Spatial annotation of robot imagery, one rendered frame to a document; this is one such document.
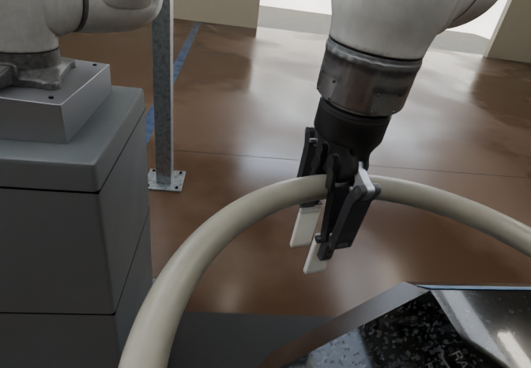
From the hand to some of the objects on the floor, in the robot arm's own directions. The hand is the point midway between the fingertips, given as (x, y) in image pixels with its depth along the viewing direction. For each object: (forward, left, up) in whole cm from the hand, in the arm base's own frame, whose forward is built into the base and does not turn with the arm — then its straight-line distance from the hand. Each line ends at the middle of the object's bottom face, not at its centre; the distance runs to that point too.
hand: (311, 240), depth 48 cm
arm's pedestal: (-43, +50, -84) cm, 106 cm away
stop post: (-14, +141, -80) cm, 163 cm away
